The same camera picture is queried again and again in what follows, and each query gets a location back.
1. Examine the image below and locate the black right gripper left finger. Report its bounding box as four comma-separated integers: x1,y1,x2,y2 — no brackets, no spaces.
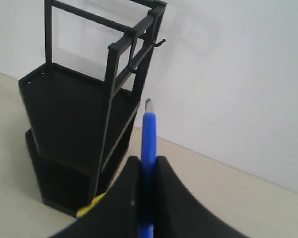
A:
52,156,141,238

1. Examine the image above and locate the black metal hook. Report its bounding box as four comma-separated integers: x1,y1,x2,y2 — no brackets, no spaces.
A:
127,39,166,74

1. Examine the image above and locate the yellow key tag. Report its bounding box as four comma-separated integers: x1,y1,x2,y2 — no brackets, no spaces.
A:
76,192,106,218

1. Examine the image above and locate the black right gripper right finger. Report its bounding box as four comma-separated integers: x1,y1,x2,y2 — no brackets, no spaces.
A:
153,156,243,238

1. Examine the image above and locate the black two-tier metal rack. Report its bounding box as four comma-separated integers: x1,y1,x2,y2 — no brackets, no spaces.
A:
18,0,167,217

